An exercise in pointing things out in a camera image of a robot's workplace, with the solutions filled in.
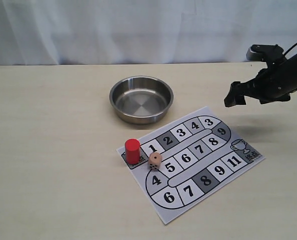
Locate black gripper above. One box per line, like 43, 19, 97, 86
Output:
224, 54, 297, 108

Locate wooden die black pips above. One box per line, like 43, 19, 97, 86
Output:
148, 152, 163, 170

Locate red cylinder game piece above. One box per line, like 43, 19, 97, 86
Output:
124, 138, 140, 165

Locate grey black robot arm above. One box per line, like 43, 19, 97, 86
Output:
224, 44, 297, 108

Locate printed paper game board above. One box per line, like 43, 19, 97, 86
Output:
128, 107, 264, 224

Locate stainless steel round bowl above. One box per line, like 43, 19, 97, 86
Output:
108, 75, 174, 125

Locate white curtain backdrop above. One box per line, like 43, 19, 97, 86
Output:
0, 0, 297, 65

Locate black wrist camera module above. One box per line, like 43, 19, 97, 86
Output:
246, 44, 286, 66

